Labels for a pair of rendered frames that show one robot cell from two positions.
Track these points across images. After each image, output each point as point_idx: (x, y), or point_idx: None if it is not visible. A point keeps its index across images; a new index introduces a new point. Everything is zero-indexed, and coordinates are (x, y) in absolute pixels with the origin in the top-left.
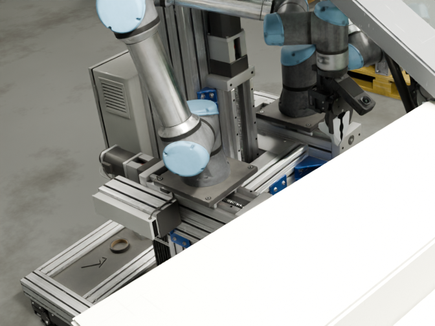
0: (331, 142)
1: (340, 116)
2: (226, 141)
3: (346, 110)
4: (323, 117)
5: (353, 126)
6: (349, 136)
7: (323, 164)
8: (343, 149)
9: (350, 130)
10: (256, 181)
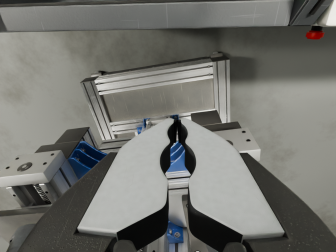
0: (52, 178)
1: (160, 227)
2: (164, 248)
3: (108, 245)
4: (33, 214)
5: (5, 180)
6: (23, 171)
7: (77, 161)
8: (45, 161)
9: (16, 177)
10: (168, 186)
